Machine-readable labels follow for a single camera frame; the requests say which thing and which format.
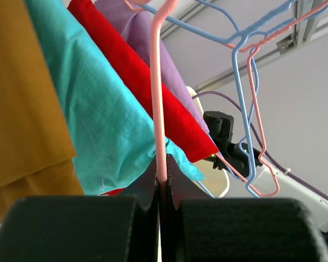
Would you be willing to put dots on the blue hanger of teal trousers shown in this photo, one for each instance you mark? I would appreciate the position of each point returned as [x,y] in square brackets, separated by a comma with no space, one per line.
[173,23]

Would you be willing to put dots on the aluminium hanging rail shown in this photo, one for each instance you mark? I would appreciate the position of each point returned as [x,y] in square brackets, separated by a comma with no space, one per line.
[205,64]

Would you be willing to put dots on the teal trousers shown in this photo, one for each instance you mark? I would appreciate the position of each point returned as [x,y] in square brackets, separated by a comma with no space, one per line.
[111,132]

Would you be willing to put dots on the brown trousers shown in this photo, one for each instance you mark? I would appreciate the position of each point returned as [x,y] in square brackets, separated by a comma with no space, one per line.
[36,149]

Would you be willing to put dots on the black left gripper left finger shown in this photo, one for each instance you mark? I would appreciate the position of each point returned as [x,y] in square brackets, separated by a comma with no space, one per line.
[85,228]

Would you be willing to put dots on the pink hanger of yellow trousers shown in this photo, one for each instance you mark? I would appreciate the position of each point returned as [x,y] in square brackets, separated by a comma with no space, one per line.
[156,87]

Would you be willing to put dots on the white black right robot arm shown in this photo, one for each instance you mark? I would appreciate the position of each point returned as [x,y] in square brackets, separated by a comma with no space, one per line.
[220,129]

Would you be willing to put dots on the pink hanger of red trousers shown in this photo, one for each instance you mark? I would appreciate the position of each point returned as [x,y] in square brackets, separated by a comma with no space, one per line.
[258,114]

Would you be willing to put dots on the white plastic basket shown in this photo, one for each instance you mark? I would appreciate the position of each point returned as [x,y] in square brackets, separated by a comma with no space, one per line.
[213,169]

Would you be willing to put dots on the red trousers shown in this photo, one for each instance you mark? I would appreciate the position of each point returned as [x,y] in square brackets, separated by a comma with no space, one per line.
[123,37]

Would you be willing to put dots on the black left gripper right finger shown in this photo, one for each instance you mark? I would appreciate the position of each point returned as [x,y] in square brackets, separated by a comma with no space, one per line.
[237,229]

